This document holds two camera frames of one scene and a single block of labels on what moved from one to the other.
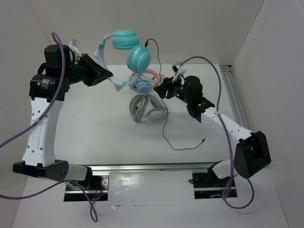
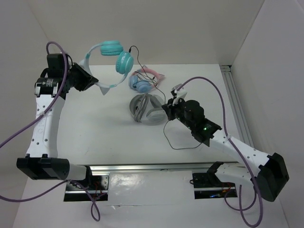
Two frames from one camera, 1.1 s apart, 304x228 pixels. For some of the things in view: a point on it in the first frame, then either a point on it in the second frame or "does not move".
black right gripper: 167,84 to 170,103
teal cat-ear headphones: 138,58 to 124,61
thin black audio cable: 146,43 to 160,90
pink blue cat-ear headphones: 143,86 does not move
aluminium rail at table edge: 188,166 does not move
